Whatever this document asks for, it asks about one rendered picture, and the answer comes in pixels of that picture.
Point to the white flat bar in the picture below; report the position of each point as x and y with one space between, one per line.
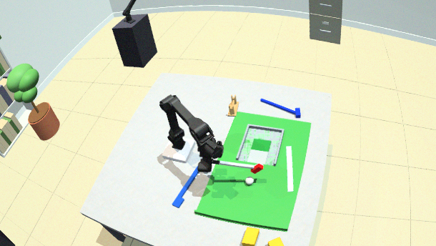
289 169

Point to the white golf ball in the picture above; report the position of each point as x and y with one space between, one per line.
249 180

